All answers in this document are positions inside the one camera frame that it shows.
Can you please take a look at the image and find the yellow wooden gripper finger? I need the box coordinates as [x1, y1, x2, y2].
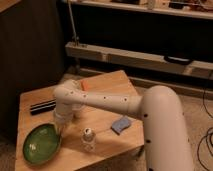
[55, 124, 65, 136]

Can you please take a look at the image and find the green ceramic bowl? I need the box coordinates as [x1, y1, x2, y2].
[22, 123, 61, 165]

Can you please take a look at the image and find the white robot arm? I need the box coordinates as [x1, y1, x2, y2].
[53, 80, 195, 171]

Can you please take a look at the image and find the black striped box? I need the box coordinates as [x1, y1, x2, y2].
[30, 100, 56, 115]

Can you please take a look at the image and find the small white patterned bottle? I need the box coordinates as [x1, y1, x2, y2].
[82, 128, 96, 152]

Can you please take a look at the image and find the wooden folding table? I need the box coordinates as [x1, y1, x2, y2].
[14, 69, 148, 171]

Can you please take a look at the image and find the orange small block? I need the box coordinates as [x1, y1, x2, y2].
[81, 80, 89, 91]

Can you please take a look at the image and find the blue sponge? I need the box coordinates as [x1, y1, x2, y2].
[111, 116, 131, 135]

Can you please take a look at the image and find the long wooden shelf beam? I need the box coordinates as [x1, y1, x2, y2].
[65, 42, 213, 78]

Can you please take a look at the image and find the metal vertical pole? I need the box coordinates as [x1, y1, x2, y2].
[67, 0, 79, 46]

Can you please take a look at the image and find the black cable on floor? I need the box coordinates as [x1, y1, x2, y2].
[196, 74, 213, 171]

